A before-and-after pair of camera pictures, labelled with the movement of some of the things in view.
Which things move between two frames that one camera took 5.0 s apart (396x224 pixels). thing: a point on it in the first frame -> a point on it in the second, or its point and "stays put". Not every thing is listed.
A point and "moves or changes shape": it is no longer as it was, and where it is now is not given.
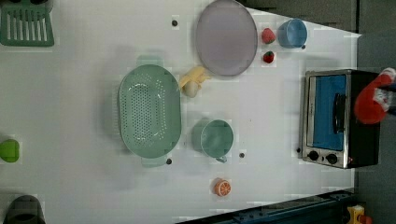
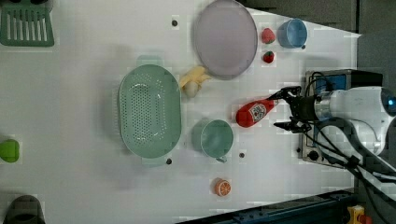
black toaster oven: [333, 134] stays put
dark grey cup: [24, 209] stays put
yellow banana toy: [190, 83] stays put
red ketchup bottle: [371, 104] moves or changes shape
